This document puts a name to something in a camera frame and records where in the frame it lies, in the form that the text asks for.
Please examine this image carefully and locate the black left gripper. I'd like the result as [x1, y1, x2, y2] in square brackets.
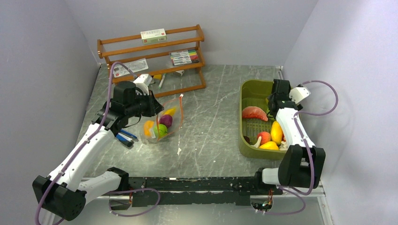
[126, 90, 164, 118]

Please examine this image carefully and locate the yellow toy banana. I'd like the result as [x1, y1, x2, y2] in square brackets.
[162, 107, 177, 117]

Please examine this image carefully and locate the purple toy onion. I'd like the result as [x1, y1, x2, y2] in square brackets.
[159, 115, 173, 128]

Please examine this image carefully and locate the clear zip bag orange zipper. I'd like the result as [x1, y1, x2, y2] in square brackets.
[139, 94, 184, 143]

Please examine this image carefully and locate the orange toy bell pepper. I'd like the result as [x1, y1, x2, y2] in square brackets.
[143, 120, 154, 137]

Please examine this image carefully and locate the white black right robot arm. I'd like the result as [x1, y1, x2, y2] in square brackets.
[253, 79, 326, 194]

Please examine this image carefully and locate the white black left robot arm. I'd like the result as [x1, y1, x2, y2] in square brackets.
[32, 81, 164, 224]

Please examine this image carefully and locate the olive green plastic bin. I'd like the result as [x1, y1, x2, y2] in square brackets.
[238, 80, 287, 160]

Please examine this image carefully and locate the green capped white marker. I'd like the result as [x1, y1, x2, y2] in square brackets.
[158, 73, 166, 89]

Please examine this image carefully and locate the yellow toy lemon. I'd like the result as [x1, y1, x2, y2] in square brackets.
[270, 121, 283, 145]

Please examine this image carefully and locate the pink toy watermelon slice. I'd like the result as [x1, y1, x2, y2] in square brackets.
[241, 106, 268, 121]

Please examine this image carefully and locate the red orange toy peach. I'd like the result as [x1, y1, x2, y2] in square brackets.
[257, 131, 271, 146]

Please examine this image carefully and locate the blue black stapler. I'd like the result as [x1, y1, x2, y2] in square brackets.
[116, 130, 139, 149]

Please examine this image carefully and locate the yellow toy mango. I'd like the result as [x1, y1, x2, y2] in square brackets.
[259, 141, 279, 151]

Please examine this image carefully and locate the wooden three-tier shelf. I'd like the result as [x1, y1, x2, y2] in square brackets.
[97, 24, 207, 98]

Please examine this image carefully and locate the white toy mushroom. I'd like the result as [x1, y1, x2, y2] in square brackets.
[251, 136, 262, 148]

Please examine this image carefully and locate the dark red toy date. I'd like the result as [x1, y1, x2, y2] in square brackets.
[243, 136, 251, 144]

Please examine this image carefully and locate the coloured marker pen pack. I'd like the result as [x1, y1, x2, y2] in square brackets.
[169, 49, 200, 66]

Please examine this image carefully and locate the green white box top shelf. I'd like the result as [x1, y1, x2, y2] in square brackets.
[140, 29, 167, 45]

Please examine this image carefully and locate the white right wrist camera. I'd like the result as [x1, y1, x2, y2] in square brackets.
[289, 87, 311, 105]

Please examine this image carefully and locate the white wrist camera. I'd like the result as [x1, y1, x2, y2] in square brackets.
[133, 74, 153, 95]
[289, 87, 311, 105]

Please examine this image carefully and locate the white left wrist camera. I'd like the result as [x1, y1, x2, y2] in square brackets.
[133, 74, 153, 95]

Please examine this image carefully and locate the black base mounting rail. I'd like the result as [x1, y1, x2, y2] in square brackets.
[111, 173, 283, 207]

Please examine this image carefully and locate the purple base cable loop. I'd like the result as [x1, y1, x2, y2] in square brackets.
[108, 188, 162, 218]

